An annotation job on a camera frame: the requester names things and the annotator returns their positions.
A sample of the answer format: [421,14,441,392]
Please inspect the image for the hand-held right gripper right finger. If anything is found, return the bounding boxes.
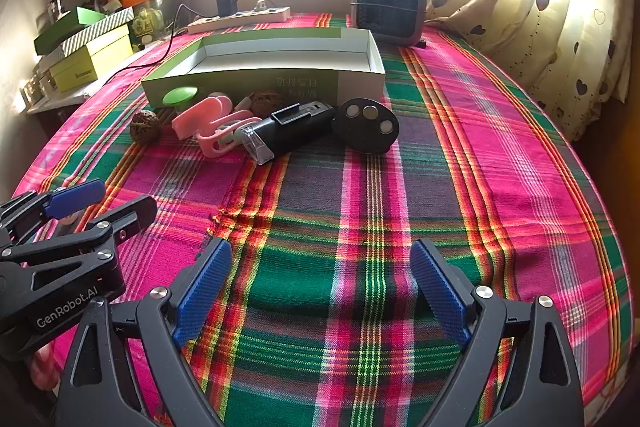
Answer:
[410,238,586,427]

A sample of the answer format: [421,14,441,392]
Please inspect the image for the black disc with metal buttons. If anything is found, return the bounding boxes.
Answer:
[331,98,400,155]

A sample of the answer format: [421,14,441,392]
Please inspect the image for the black power cord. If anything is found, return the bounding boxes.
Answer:
[85,3,202,100]

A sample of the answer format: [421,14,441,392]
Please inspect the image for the brown walnut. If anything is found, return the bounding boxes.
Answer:
[131,109,162,142]
[250,89,291,118]

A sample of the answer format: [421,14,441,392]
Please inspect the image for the black flashlight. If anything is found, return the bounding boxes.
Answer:
[234,101,335,166]

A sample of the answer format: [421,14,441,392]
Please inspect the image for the plaid pink green tablecloth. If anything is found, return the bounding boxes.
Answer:
[15,12,633,427]

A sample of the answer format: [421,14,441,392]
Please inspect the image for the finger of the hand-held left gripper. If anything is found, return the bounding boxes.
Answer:
[0,196,157,269]
[0,178,107,249]

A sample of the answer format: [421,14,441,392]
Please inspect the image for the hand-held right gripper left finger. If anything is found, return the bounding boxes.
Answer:
[50,237,233,427]

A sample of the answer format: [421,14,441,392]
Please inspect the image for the green-topped white holder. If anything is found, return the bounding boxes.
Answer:
[162,86,200,122]

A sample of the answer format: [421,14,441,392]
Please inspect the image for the grey side shelf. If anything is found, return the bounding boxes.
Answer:
[20,72,103,115]

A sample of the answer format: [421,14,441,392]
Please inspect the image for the cream heart-print curtain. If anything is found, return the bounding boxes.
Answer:
[425,0,631,142]

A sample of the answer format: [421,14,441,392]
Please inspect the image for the grey space heater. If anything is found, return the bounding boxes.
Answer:
[348,0,429,46]

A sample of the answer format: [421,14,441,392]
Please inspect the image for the green white cardboard box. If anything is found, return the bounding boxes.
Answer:
[141,27,386,110]

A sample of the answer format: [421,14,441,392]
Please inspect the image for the yellow-green cardboard box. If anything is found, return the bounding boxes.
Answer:
[49,24,135,92]

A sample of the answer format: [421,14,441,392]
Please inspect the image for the green decorated jar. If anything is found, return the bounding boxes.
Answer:
[131,6,167,48]

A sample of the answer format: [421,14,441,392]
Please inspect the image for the white power strip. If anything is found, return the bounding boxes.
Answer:
[187,6,292,34]

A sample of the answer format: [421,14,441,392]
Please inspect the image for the pink clip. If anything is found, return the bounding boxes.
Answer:
[171,96,261,158]

